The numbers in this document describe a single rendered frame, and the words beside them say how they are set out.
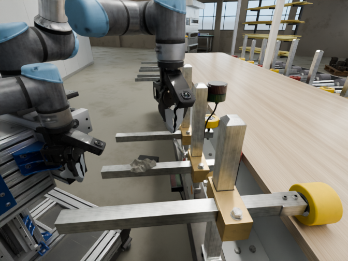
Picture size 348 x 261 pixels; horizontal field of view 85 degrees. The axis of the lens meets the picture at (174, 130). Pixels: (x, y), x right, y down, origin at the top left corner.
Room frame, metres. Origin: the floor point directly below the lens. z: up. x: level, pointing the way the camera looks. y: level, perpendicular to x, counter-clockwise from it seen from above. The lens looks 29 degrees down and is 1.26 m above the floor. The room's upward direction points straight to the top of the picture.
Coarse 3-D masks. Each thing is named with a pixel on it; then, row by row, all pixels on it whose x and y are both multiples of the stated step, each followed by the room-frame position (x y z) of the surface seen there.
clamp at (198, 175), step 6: (192, 156) 0.52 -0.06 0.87; (198, 156) 0.52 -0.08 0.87; (204, 156) 0.52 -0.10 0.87; (192, 162) 0.49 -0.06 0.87; (198, 162) 0.49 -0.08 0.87; (204, 162) 0.49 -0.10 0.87; (192, 168) 0.47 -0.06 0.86; (204, 168) 0.46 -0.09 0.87; (192, 174) 0.47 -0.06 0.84; (198, 174) 0.45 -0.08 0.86; (204, 174) 0.45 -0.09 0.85; (198, 180) 0.45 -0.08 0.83
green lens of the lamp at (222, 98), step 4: (208, 96) 0.53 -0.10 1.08; (212, 96) 0.52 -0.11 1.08; (216, 96) 0.52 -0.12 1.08; (220, 96) 0.52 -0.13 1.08; (224, 96) 0.52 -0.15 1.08; (208, 100) 0.53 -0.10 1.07; (212, 100) 0.52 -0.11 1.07; (216, 100) 0.52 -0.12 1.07; (220, 100) 0.52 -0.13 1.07; (224, 100) 0.53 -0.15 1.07
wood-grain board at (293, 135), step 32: (192, 64) 2.15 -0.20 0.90; (224, 64) 2.15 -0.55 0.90; (256, 96) 1.07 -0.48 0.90; (288, 96) 1.07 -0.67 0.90; (320, 96) 1.07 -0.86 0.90; (256, 128) 0.67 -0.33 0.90; (288, 128) 0.67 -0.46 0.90; (320, 128) 0.67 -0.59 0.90; (256, 160) 0.46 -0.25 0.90; (288, 160) 0.46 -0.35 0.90; (320, 160) 0.46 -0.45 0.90; (288, 224) 0.26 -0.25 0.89; (320, 256) 0.19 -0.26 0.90
